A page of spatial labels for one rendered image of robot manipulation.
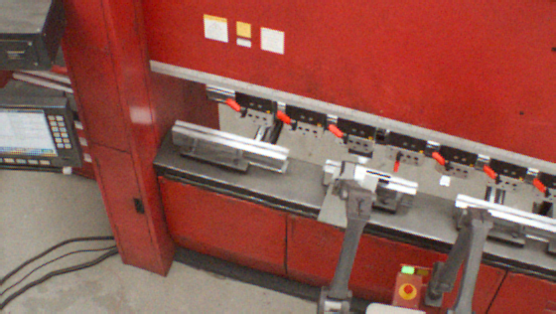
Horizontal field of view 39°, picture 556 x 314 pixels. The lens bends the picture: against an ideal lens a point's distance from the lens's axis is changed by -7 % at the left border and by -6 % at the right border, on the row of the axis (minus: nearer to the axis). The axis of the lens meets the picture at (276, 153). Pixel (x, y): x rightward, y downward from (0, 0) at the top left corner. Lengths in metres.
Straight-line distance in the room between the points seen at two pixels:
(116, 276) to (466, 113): 2.14
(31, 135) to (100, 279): 1.44
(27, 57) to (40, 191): 2.02
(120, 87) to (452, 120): 1.21
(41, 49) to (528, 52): 1.57
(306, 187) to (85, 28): 1.18
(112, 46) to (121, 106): 0.34
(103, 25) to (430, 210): 1.54
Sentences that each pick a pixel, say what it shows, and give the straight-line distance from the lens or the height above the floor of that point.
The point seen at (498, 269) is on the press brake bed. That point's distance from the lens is 3.50.
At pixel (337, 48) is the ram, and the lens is 2.83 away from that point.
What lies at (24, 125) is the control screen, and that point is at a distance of 3.01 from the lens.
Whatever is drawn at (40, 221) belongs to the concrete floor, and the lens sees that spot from 4.57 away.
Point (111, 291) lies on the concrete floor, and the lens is 4.26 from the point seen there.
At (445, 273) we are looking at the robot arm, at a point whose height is 1.13.
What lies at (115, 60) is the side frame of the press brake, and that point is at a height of 1.61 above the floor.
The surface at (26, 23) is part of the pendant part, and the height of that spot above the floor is 1.95.
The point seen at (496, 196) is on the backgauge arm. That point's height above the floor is 0.84.
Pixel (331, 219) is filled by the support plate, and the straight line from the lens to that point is 3.23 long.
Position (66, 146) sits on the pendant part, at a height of 1.38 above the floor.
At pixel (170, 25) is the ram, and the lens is 3.03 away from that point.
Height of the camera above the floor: 3.73
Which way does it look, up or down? 53 degrees down
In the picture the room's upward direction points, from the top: 1 degrees clockwise
